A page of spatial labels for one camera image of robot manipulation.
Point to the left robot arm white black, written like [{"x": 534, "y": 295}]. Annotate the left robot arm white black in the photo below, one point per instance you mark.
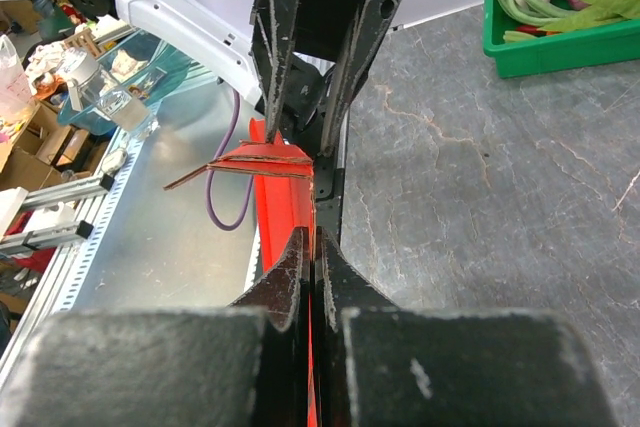
[{"x": 197, "y": 31}]

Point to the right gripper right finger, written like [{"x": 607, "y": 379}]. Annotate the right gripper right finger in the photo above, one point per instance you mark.
[{"x": 337, "y": 285}]

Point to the green plastic tray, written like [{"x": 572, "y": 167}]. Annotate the green plastic tray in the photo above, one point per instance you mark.
[{"x": 601, "y": 45}]

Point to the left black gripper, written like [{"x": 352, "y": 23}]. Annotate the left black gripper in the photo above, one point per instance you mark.
[{"x": 348, "y": 32}]

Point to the orange carrot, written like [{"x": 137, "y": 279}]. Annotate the orange carrot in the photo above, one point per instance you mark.
[{"x": 533, "y": 31}]

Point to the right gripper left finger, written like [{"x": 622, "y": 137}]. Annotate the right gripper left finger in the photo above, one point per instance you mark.
[{"x": 281, "y": 297}]

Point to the red paper box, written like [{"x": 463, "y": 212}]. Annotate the red paper box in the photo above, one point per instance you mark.
[{"x": 223, "y": 345}]

